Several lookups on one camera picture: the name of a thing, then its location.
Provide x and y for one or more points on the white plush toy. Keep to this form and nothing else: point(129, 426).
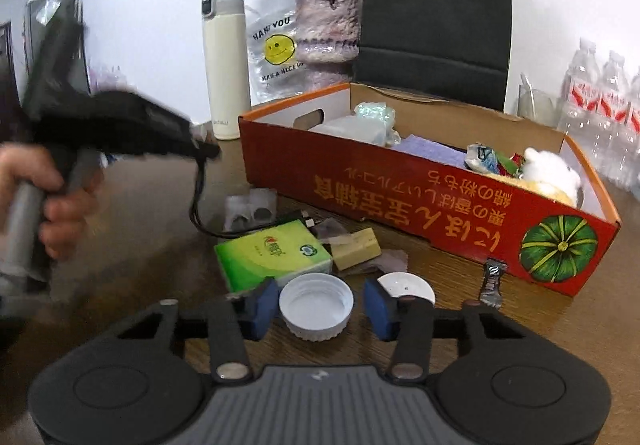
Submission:
point(550, 167)

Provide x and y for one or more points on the purple burlap pouch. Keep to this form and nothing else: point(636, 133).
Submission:
point(432, 152)

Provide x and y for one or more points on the metal spoon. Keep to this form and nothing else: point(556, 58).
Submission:
point(525, 85)

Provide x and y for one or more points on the iridescent plastic bag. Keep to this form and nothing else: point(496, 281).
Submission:
point(372, 115)

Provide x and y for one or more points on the person's left hand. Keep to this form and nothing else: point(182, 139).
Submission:
point(30, 165)

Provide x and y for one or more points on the clear smiley plastic bag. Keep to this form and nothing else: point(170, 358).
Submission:
point(272, 55)

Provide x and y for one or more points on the white round lid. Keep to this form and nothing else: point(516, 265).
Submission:
point(407, 287)

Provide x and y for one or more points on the clear glass cup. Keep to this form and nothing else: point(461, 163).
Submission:
point(542, 105)

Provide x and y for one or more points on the clear water bottle red label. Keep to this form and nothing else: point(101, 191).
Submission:
point(577, 95)
point(610, 110)
point(632, 135)

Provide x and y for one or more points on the wooden desktop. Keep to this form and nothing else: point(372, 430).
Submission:
point(550, 320)

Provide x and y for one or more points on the blue white snack packet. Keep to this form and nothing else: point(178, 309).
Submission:
point(482, 157)

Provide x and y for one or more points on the yellow eraser block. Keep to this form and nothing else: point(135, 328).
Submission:
point(356, 249)

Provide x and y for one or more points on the white bottle cap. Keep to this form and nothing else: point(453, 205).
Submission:
point(315, 307)

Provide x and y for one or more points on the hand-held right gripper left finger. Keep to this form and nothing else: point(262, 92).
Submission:
point(262, 307)

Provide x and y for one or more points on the white thermos bottle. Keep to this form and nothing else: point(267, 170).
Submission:
point(225, 75)

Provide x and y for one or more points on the green tissue pack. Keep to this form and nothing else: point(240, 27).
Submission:
point(272, 252)

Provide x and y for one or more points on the red cardboard box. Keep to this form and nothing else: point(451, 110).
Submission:
point(400, 215)

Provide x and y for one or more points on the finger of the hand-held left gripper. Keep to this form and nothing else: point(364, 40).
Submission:
point(205, 147)

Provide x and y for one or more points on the red green wrapper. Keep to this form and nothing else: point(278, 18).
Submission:
point(510, 164)

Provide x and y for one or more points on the purple textured vase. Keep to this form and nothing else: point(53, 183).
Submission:
point(327, 35)

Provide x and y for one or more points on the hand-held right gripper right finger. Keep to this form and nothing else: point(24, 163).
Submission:
point(377, 310)

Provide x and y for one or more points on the silver candy wrapper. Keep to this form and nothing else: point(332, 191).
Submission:
point(492, 282)

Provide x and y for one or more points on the black paper bag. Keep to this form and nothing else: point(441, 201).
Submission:
point(435, 15)

